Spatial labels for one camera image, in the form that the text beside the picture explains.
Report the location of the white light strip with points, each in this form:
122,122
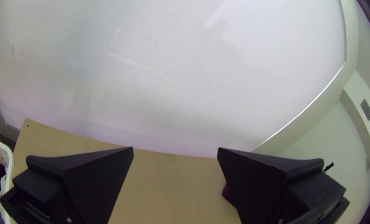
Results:
301,112

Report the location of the white laundry basket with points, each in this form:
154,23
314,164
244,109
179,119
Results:
1,155

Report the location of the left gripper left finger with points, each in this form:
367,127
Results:
85,180

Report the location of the wall air vent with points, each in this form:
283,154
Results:
366,109

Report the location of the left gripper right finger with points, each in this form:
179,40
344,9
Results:
265,186

